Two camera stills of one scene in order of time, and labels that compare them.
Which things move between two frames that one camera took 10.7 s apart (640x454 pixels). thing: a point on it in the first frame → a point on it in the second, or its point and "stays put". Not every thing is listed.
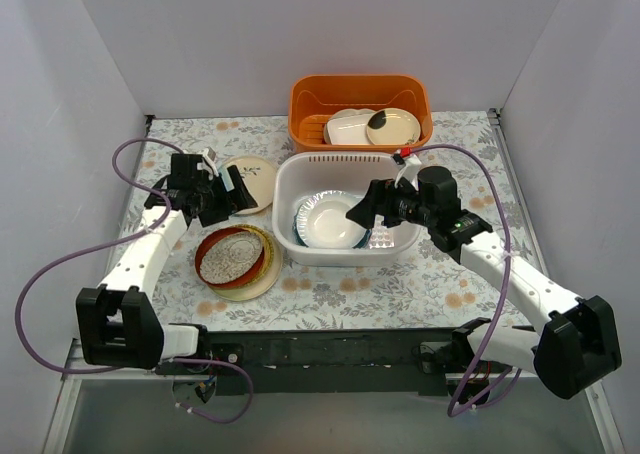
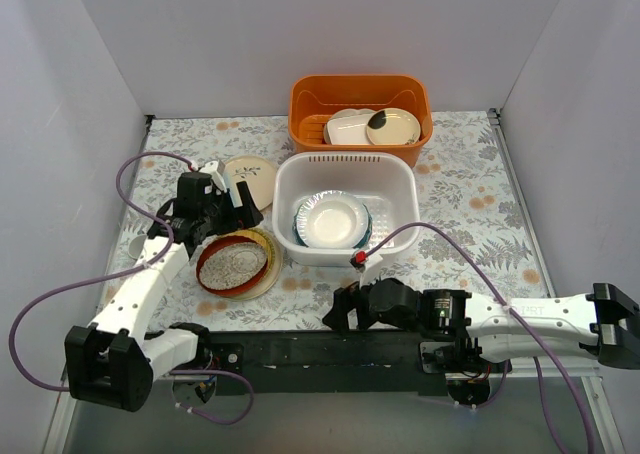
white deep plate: (322, 221) stays put
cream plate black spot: (393, 126) stays put
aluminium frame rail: (75, 371) stays put
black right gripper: (386, 206) → (357, 306)
